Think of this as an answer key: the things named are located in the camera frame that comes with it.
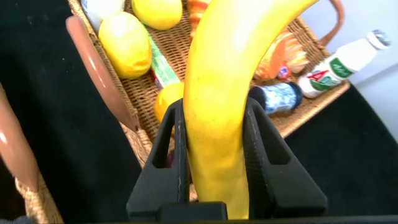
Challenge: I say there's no white bottle with green label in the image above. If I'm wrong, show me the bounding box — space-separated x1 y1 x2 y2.
297 29 391 100

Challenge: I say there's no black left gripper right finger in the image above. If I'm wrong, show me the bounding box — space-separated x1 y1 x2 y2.
242 96 329 218

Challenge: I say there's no yellow banana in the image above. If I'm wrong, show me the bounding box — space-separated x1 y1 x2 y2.
183 0 320 220

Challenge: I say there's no yellow pear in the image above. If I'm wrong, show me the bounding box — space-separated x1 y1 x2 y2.
154 81 185 125

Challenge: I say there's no long ridged bread loaf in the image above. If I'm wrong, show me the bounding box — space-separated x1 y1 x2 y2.
281 30 310 75

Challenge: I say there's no small jar with blue lid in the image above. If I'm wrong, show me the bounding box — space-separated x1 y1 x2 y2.
248 81 304 115

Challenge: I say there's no round brown bread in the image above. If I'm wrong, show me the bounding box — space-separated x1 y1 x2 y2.
253 39 287 82

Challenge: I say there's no striped croissant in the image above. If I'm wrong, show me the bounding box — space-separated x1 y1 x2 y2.
187 0 212 38

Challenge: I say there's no round yellow lemon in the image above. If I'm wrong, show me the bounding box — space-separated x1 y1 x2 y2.
131 0 183 31

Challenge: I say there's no green gum pack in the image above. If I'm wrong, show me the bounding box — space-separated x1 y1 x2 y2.
146 32 182 91

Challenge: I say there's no wicker basket with food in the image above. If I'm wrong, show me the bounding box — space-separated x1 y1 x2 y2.
65 0 351 203

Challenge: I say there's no purple eggplant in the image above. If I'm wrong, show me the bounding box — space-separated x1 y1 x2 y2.
166 149 175 170

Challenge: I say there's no oval yellow lemon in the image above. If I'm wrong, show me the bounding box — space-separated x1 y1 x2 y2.
98 11 153 80

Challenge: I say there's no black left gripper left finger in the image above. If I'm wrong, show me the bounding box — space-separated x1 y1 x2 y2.
126 98 190 222

